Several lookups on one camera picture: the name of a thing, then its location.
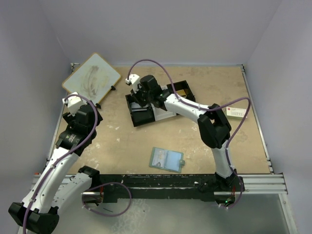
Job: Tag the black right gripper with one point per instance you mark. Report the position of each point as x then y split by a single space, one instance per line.
135 94

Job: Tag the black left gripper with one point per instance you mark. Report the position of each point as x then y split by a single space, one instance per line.
69 118

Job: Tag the green leather card holder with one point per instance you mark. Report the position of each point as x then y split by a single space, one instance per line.
174 161

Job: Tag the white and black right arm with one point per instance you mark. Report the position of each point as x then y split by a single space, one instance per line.
213 126

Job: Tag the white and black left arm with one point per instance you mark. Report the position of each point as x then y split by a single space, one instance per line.
39 211

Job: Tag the gold card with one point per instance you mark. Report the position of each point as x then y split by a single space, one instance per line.
182 93

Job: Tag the white card box red logo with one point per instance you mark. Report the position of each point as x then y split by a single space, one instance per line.
235 113

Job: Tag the white middle bin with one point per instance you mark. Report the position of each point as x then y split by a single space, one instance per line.
160 114

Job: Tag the black bin left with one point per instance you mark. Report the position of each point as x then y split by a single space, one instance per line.
139 115

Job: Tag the black bin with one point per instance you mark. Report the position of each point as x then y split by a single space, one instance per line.
182 88
139 115

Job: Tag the black bin right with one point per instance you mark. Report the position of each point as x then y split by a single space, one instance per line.
182 88

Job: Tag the yellow rimmed whiteboard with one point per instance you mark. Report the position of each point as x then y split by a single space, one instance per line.
93 79

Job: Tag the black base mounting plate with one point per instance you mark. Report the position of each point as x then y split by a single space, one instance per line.
203 187

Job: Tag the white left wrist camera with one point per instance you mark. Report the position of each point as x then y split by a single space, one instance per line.
73 103

